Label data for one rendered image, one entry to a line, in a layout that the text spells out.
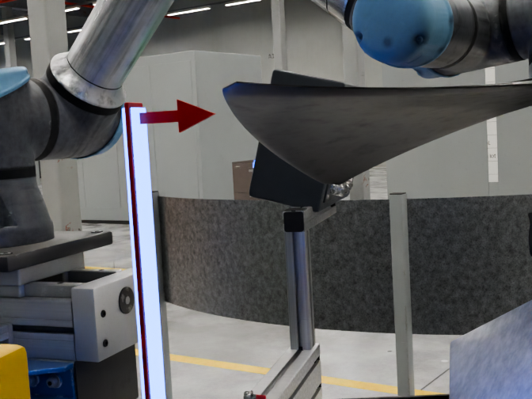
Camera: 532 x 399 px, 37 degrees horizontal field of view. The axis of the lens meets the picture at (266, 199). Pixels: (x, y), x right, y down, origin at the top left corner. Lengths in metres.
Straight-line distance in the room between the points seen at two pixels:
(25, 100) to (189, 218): 1.76
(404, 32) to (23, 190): 0.58
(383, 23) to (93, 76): 0.54
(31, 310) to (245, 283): 1.65
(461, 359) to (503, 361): 0.04
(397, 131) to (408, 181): 6.51
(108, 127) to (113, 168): 10.08
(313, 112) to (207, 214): 2.21
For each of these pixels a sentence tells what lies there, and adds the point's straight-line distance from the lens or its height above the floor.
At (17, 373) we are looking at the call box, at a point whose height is 1.06.
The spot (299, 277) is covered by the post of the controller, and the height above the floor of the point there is 0.96.
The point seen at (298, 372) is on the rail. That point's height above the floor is 0.86.
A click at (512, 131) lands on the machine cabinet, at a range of 6.75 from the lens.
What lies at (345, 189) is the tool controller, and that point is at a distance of 1.18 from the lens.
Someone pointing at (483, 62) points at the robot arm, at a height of 1.22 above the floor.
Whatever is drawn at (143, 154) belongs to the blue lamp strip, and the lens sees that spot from 0.59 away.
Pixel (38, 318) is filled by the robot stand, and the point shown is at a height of 0.95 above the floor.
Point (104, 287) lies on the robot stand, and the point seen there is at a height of 0.99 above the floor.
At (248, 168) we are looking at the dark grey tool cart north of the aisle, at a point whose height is 0.84.
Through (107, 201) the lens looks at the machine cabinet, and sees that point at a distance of 11.41.
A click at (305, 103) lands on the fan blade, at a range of 0.49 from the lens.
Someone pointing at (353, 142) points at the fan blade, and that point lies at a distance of 0.60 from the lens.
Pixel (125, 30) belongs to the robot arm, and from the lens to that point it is 1.08.
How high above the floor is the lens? 1.16
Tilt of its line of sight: 5 degrees down
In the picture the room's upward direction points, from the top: 3 degrees counter-clockwise
